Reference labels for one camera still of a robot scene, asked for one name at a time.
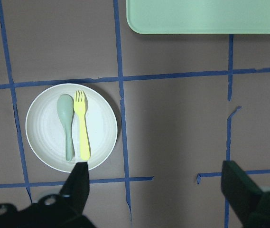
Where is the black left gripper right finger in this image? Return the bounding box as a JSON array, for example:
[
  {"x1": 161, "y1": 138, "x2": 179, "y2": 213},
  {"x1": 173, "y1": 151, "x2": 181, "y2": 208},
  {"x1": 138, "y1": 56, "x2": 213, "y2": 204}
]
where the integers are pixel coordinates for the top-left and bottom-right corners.
[{"x1": 221, "y1": 161, "x2": 263, "y2": 213}]

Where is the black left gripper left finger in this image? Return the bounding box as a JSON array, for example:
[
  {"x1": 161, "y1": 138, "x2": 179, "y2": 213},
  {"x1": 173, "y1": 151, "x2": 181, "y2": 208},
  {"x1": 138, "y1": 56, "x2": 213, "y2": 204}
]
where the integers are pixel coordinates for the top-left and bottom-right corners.
[{"x1": 60, "y1": 162, "x2": 90, "y2": 213}]

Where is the white round plate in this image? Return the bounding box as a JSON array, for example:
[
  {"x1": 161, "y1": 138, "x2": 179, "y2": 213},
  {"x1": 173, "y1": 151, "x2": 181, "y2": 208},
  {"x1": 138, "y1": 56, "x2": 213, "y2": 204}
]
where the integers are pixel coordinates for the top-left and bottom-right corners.
[{"x1": 26, "y1": 83, "x2": 118, "y2": 173}]

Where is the yellow plastic fork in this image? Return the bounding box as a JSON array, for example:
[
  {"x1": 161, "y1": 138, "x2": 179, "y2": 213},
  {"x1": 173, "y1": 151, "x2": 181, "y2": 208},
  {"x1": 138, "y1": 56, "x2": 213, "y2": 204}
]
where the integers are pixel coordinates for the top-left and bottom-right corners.
[{"x1": 74, "y1": 90, "x2": 91, "y2": 161}]

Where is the pale green plastic spoon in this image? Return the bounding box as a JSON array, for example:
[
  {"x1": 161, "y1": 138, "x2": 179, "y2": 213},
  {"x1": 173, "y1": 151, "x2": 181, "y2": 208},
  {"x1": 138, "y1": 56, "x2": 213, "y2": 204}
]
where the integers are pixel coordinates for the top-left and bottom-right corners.
[{"x1": 57, "y1": 94, "x2": 74, "y2": 162}]

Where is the light green tray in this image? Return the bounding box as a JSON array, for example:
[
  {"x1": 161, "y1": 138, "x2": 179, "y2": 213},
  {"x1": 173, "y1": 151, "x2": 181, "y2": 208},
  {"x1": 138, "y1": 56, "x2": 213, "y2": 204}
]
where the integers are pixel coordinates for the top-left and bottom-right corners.
[{"x1": 126, "y1": 0, "x2": 270, "y2": 34}]

